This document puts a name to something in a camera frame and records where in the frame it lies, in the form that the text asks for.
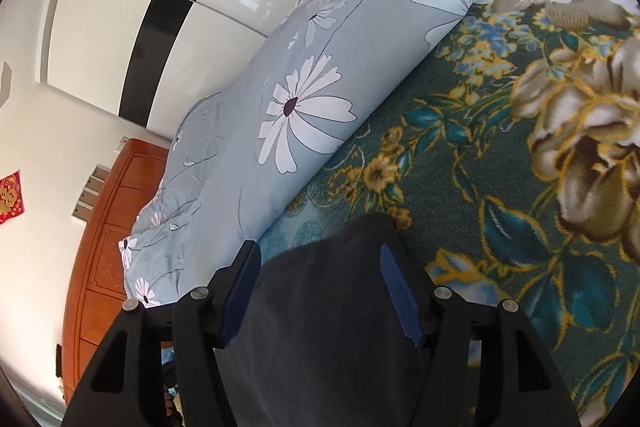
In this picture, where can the wall switch panel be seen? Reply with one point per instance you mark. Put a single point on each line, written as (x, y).
(90, 194)

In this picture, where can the light blue floral quilt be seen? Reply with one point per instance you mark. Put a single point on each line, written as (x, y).
(242, 154)

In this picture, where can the red fu wall decoration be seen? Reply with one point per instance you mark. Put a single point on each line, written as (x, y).
(11, 199)

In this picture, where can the black and white fleece jacket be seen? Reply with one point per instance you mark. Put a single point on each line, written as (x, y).
(320, 343)

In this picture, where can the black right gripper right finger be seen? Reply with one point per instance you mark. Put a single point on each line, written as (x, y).
(519, 382)

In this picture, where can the green floral blanket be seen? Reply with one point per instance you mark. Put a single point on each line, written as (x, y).
(509, 162)

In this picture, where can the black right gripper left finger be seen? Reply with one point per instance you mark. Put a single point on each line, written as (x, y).
(123, 382)

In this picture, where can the orange wooden headboard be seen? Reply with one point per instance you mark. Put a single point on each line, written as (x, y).
(96, 291)

